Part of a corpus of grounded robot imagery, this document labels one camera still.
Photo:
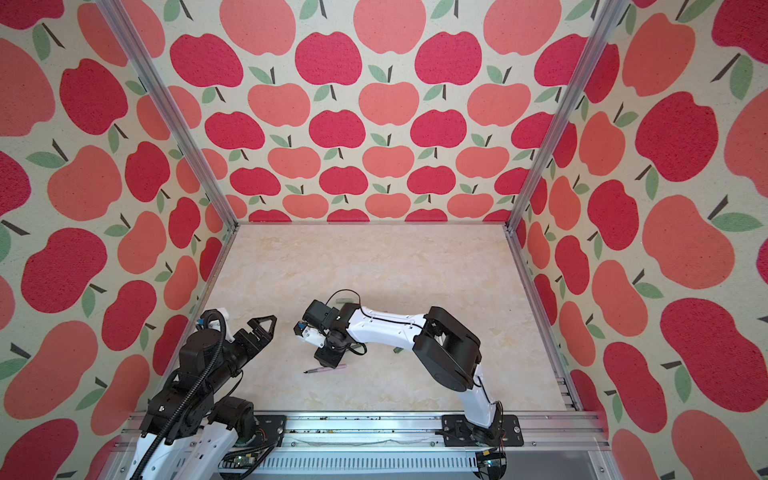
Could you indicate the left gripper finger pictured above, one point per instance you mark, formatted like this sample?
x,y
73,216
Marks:
x,y
266,329
270,320

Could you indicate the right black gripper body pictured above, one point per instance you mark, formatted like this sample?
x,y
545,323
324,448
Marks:
x,y
324,355

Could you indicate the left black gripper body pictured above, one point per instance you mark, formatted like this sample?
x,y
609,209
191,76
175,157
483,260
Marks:
x,y
238,352

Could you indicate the pink pen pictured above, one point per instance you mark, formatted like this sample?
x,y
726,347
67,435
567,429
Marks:
x,y
319,370

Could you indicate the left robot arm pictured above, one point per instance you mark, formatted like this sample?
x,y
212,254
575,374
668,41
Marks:
x,y
193,431

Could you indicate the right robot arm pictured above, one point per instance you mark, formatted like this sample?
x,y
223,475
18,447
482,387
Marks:
x,y
447,349

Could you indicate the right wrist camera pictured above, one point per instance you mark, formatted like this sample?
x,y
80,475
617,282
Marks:
x,y
316,323

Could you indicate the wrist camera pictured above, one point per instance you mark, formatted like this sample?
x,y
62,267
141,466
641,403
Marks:
x,y
216,319
316,323

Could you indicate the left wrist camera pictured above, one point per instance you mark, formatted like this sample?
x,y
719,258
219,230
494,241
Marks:
x,y
216,319

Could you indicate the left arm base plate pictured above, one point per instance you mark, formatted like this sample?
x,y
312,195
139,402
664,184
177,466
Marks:
x,y
270,429

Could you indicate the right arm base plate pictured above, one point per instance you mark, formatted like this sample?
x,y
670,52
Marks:
x,y
457,431

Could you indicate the left aluminium corner post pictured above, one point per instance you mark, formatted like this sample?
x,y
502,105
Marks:
x,y
130,40

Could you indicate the aluminium corner post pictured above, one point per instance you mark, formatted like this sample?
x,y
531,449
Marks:
x,y
130,40
596,43

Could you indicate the aluminium front rail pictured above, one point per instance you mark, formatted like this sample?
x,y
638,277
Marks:
x,y
379,445

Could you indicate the right aluminium corner post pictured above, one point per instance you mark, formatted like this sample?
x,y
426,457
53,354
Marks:
x,y
596,43

